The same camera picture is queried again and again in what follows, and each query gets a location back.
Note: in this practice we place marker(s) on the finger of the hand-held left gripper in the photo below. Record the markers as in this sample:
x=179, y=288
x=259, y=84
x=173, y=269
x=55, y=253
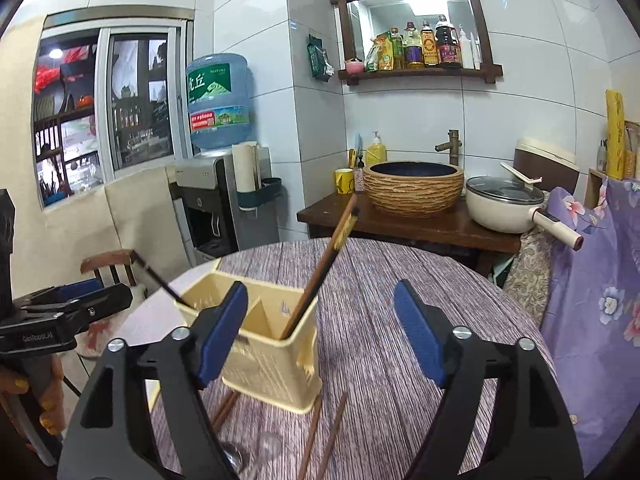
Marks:
x=75, y=290
x=107, y=302

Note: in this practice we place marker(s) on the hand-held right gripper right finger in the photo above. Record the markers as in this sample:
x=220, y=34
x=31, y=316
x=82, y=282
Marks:
x=420, y=332

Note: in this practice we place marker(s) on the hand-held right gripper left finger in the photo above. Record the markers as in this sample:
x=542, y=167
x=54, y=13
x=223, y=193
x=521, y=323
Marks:
x=225, y=330

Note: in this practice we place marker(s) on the cream plastic utensil basket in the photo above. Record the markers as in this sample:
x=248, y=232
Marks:
x=270, y=365

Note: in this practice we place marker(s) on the black chopstick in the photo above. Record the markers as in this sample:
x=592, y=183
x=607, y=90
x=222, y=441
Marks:
x=167, y=287

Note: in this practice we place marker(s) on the all metal spoon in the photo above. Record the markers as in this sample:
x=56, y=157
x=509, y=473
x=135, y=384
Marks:
x=269, y=445

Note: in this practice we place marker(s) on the person's left hand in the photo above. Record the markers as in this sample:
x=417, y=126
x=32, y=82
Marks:
x=50, y=405

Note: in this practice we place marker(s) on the wooden chair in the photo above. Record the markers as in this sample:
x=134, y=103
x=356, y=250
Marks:
x=107, y=262

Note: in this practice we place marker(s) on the white table cover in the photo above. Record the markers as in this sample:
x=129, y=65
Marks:
x=150, y=310

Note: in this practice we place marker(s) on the purple striped tablecloth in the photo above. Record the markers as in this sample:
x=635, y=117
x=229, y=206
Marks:
x=380, y=310

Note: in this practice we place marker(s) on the dark wooden counter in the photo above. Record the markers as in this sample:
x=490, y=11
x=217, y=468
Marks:
x=400, y=227

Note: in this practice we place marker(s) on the paisley cloth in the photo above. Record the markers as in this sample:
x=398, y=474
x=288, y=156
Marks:
x=525, y=275

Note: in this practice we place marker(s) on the grey water dispenser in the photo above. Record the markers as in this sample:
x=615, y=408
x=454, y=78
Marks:
x=210, y=200

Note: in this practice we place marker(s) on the blue grey towel holder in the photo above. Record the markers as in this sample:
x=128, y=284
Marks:
x=260, y=195

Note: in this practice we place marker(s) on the woven pattern basin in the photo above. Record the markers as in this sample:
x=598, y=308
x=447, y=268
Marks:
x=415, y=192

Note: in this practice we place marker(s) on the cream pot with glass lid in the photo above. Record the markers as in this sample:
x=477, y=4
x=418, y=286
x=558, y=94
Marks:
x=500, y=210

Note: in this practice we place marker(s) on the small floral bottle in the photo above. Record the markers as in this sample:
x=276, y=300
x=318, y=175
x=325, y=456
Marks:
x=360, y=177

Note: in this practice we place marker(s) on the yellow mug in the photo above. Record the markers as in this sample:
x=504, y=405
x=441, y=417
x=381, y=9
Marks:
x=345, y=182

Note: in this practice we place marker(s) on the purple floral cloth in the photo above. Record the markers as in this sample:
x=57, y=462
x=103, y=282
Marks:
x=600, y=310

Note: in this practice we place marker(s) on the yellow soap dispenser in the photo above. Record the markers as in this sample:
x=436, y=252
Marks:
x=376, y=152

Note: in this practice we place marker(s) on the white rice paddle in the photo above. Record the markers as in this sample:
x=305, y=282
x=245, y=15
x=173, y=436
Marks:
x=520, y=174

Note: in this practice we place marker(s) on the bronze faucet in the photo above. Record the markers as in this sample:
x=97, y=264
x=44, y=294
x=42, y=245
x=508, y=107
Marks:
x=452, y=145

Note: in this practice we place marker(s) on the sliding glass window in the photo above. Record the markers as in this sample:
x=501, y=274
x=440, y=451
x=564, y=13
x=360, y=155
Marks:
x=140, y=100

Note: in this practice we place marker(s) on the brown white rice cooker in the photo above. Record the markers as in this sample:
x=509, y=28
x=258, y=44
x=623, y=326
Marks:
x=550, y=165

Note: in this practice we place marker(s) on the blue water jug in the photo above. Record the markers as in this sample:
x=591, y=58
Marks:
x=220, y=100

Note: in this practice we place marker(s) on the pink bowl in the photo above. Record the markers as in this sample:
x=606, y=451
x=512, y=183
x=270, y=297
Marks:
x=354, y=66

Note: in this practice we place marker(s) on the yellow green snack packet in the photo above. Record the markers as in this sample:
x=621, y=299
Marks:
x=380, y=55

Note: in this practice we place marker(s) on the oil bottle purple label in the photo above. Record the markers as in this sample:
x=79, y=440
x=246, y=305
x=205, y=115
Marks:
x=412, y=50

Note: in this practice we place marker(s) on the white squeeze bottle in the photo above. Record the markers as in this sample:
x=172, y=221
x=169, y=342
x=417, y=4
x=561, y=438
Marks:
x=466, y=52

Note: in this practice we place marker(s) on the amber bottle gold label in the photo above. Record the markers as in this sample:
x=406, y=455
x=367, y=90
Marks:
x=429, y=47

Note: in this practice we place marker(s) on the dark green hanging packet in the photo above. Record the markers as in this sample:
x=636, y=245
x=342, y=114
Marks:
x=320, y=60

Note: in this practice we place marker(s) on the dark soy sauce bottle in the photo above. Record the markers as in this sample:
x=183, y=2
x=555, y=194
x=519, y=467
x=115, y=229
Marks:
x=447, y=45

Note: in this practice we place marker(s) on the wooden framed mirror shelf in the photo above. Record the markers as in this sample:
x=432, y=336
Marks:
x=345, y=35

